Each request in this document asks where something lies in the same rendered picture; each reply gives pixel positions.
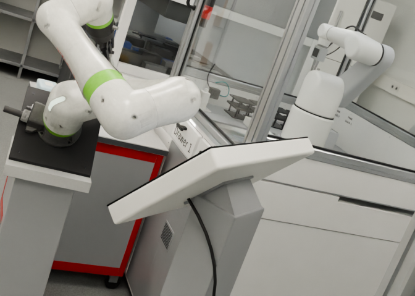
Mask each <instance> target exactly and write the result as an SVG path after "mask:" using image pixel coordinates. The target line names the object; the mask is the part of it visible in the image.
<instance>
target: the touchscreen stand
mask: <svg viewBox="0 0 415 296"><path fill-rule="evenodd" d="M193 204H194V206H195V208H196V210H197V212H198V213H199V215H200V217H201V219H202V221H203V224H204V226H205V228H206V230H207V233H208V236H209V239H210V241H211V245H212V249H213V252H214V258H215V262H216V274H217V286H216V296H230V294H231V292H232V289H233V287H234V284H235V281H236V279H237V277H238V274H239V272H240V269H241V266H242V264H243V262H244V259H245V256H246V254H247V252H248V249H249V246H250V244H251V241H252V239H253V237H254V234H255V232H256V229H257V227H258V224H259V222H260V220H261V217H262V214H263V212H264V208H263V207H260V208H257V209H253V210H251V211H247V212H245V213H241V214H238V215H236V216H234V215H232V214H231V213H229V212H228V211H226V210H224V209H222V208H221V207H219V206H217V205H215V204H214V203H212V202H210V201H209V200H207V199H205V198H203V197H201V196H199V195H197V196H196V197H195V200H194V202H193ZM213 283H214V280H213V266H212V260H211V254H210V250H209V246H208V243H207V240H206V237H205V234H204V232H203V229H202V227H201V225H200V223H199V221H198V218H197V216H196V214H195V213H194V211H193V209H191V211H190V213H189V216H188V219H187V222H186V224H185V227H184V230H183V232H182V236H181V238H180V241H179V243H178V246H177V249H176V251H175V255H174V257H173V260H172V263H171V265H170V268H169V271H168V273H167V277H166V279H165V282H164V285H163V287H162V290H161V293H160V296H212V290H213Z"/></svg>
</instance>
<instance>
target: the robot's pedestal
mask: <svg viewBox="0 0 415 296"><path fill-rule="evenodd" d="M13 140H14V136H12V138H11V141H10V146H9V151H8V154H7V158H6V163H5V166H4V171H3V175H6V176H9V177H13V180H12V184H11V187H10V191H9V196H8V198H7V203H6V207H5V210H4V214H3V217H2V221H1V225H0V296H43V294H44V291H45V288H46V284H47V281H48V278H49V274H50V272H51V268H52V264H53V261H54V258H55V255H56V252H57V248H58V245H59V241H60V239H61V235H62V231H63V228H64V225H65V221H66V219H67V215H68V212H69V208H70V205H71V202H72V198H73V195H74V192H75V190H76V191H79V192H85V193H89V191H90V187H91V176H90V178H89V177H84V176H80V175H75V174H71V173H67V172H62V171H57V170H54V169H49V168H45V167H40V166H36V165H32V164H27V163H22V162H18V161H14V160H10V159H9V154H10V150H11V147H12V143H13Z"/></svg>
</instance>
